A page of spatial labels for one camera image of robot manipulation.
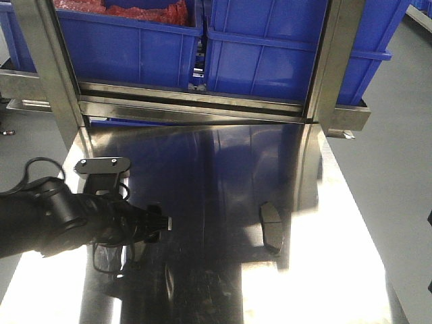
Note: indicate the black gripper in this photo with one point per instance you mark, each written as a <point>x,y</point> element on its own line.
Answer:
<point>113,222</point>

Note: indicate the grey brake pad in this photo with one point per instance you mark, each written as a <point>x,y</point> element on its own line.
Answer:
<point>272,228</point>

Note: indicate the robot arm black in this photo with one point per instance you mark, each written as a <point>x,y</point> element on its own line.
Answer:
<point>45,216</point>

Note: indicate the left blue plastic crate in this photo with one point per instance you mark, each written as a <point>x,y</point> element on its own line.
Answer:
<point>112,48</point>

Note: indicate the blue plastic crate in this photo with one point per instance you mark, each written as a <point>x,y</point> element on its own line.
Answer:
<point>112,48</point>
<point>267,48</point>

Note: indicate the right blue plastic crate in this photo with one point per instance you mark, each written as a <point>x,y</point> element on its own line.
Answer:
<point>267,48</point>

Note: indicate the red mesh bag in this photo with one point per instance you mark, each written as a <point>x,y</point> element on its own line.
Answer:
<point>175,13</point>

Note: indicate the far-left blue crate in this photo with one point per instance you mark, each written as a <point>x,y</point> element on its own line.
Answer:
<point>15,41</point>

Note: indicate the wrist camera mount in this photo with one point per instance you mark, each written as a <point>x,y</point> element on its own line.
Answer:
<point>103,175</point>

